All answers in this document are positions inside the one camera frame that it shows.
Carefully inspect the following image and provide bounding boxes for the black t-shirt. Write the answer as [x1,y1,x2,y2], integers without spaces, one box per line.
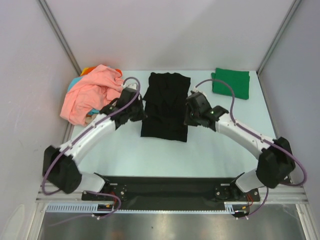
[140,72,191,143]

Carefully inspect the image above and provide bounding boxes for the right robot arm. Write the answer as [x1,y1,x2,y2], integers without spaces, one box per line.
[184,92,296,201]

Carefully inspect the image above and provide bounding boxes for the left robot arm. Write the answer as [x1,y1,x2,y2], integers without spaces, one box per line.
[42,87,146,200]

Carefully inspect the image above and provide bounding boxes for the pink t-shirt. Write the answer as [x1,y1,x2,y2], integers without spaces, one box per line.
[60,64,124,126]

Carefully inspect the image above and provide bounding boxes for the orange t-shirt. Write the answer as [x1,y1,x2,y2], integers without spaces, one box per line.
[115,68,123,77]

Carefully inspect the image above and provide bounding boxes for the beige t-shirt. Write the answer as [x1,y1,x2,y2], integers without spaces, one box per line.
[84,113,97,126]

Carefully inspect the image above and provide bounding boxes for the folded green t-shirt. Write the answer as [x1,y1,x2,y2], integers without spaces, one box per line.
[211,68,250,100]

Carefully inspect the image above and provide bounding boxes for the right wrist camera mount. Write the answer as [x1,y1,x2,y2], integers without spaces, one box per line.
[190,87,207,97]

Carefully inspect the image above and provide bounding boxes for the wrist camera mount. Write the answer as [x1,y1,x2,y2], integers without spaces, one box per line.
[190,87,207,97]
[122,83,139,91]

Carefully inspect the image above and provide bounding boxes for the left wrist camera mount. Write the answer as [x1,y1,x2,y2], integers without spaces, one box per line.
[122,83,139,91]

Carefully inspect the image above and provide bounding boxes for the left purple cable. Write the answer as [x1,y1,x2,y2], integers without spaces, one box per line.
[41,76,141,221]

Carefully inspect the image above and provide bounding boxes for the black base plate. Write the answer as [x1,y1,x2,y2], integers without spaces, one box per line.
[81,176,261,211]

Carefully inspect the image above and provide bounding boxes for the grey slotted cable duct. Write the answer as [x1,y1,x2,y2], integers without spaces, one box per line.
[46,201,247,214]

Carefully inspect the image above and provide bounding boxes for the aluminium front rail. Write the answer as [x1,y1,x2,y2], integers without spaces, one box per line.
[36,185,309,204]

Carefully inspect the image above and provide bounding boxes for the left aluminium frame post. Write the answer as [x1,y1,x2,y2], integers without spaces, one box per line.
[36,0,82,75]

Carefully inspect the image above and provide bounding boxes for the aluminium frame post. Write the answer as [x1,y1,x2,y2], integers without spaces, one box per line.
[36,0,82,75]
[256,0,303,77]

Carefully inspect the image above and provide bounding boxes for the right aluminium frame post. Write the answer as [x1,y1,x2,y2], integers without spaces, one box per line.
[256,0,303,77]

